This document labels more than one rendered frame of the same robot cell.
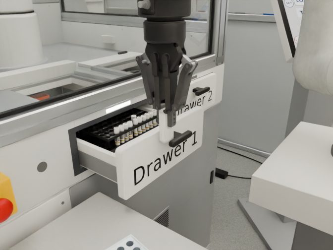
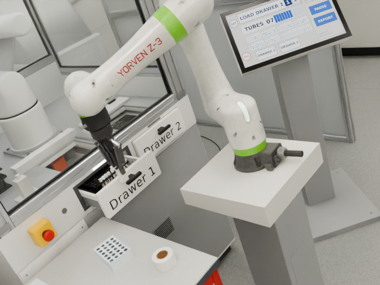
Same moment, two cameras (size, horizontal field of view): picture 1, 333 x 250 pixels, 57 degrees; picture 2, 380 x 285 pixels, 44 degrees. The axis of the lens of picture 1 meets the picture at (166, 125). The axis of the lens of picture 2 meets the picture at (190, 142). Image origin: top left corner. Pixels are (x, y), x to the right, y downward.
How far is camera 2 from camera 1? 1.13 m
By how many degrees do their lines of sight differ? 12
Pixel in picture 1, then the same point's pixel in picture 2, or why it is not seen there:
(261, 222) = not seen: hidden behind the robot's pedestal
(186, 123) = (140, 165)
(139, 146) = (108, 189)
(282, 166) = (200, 178)
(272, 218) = not seen: hidden behind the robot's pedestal
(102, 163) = (94, 201)
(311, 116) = (293, 107)
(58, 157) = (71, 203)
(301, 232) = not seen: hidden behind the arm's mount
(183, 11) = (103, 124)
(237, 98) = (264, 82)
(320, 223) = (214, 208)
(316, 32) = (203, 90)
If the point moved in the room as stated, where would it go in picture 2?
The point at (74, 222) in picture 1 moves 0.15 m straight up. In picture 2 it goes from (89, 236) to (72, 204)
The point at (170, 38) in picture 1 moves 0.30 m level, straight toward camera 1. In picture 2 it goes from (102, 137) to (78, 189)
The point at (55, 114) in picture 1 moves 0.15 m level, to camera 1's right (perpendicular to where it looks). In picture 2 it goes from (63, 182) to (100, 173)
